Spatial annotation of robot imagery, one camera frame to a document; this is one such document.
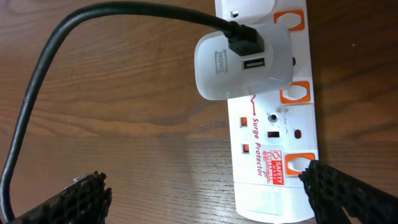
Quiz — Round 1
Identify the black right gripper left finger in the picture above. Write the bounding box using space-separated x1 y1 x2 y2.
7 172 112 224

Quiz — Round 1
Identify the black phone charging cable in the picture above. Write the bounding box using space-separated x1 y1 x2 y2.
0 1 266 223

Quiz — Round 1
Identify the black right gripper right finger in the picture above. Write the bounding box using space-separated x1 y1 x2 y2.
298 160 397 224

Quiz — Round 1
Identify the white power strip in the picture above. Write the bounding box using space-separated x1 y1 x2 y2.
215 0 319 223

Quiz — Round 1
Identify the white USB charger adapter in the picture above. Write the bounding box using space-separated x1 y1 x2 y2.
194 24 293 100

